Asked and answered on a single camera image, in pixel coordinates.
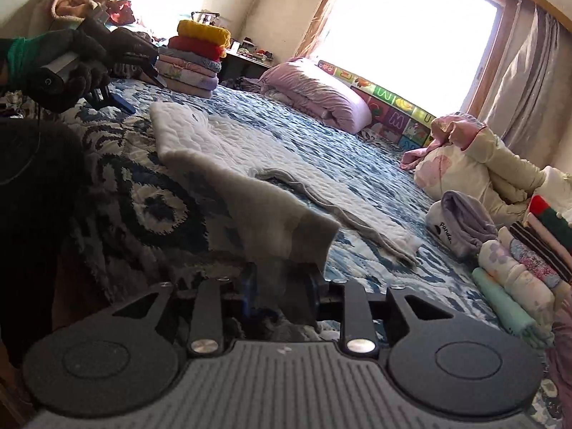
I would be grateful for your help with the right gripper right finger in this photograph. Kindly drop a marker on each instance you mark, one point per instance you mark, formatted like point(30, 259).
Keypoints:
point(346, 302)

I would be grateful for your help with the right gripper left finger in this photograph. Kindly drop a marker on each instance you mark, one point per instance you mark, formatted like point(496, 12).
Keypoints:
point(216, 316)

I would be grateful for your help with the white quilted garment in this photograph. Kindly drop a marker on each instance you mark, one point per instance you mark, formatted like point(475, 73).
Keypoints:
point(287, 212)

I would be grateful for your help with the black gloved left hand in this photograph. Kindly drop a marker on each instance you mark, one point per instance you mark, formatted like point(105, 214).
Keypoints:
point(59, 68)

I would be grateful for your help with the folded tan garment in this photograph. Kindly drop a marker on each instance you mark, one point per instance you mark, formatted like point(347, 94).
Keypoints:
point(182, 87)

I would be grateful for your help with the folded pink patterned garment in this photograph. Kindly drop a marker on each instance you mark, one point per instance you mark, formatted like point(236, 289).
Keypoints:
point(187, 65)

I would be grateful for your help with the folded white lilac garment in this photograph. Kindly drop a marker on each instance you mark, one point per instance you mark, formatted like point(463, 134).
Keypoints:
point(170, 71)

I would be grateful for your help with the folded yellow garment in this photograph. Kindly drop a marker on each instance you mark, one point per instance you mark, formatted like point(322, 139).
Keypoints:
point(208, 33)

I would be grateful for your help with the folded blue denim garment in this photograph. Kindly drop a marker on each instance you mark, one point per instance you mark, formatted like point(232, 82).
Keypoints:
point(189, 56)

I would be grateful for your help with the blue white patterned quilt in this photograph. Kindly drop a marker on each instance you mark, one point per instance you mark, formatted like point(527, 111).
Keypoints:
point(152, 236)

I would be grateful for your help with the dark bedside table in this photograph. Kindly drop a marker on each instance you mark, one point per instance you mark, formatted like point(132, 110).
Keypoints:
point(235, 65)

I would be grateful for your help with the white purple panda garment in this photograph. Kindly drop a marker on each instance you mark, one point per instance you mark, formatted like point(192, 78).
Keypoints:
point(461, 224)

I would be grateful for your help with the rolled cream floral garment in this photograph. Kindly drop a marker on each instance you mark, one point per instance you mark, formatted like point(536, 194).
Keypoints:
point(531, 293)

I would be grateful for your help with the folded mint green garment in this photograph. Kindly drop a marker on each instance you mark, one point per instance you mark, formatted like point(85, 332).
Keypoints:
point(510, 313)

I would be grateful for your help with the folded sequin floral garment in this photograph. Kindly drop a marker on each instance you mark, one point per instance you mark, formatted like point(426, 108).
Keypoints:
point(527, 257)

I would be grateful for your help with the folded pink duvet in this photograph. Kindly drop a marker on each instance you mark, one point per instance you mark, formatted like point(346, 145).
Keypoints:
point(310, 89)

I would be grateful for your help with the cream pink padded jacket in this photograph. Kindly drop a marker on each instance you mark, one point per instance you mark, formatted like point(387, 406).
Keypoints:
point(466, 156)

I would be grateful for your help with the black white striped garment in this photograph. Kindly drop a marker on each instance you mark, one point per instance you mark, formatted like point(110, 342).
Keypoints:
point(532, 240)

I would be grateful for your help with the colourful alphabet foam mat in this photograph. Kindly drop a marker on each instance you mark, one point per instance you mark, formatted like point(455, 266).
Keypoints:
point(393, 118)

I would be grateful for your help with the red green folded garment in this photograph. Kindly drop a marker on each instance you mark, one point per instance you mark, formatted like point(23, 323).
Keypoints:
point(549, 218)

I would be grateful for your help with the beige curtain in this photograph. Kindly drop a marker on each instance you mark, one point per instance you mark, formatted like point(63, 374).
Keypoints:
point(531, 109)

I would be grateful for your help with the wooden window frame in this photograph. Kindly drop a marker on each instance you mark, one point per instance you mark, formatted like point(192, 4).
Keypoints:
point(441, 55)

